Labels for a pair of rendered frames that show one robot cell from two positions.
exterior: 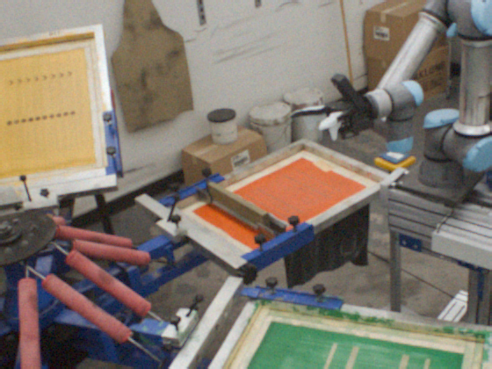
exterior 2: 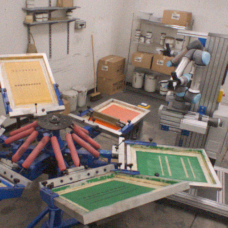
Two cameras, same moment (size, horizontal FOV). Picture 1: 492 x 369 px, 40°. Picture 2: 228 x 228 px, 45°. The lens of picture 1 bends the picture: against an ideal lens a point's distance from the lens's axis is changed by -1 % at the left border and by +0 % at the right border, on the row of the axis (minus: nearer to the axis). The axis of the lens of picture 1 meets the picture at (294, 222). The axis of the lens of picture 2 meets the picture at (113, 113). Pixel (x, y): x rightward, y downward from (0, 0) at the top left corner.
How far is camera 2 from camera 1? 1.30 m
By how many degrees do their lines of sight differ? 21
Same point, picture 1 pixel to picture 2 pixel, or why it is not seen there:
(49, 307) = (63, 147)
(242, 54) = (60, 71)
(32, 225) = (61, 117)
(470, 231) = (191, 121)
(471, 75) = (197, 75)
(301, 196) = (121, 116)
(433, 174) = (178, 105)
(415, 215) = (169, 118)
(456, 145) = (189, 95)
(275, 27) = (71, 62)
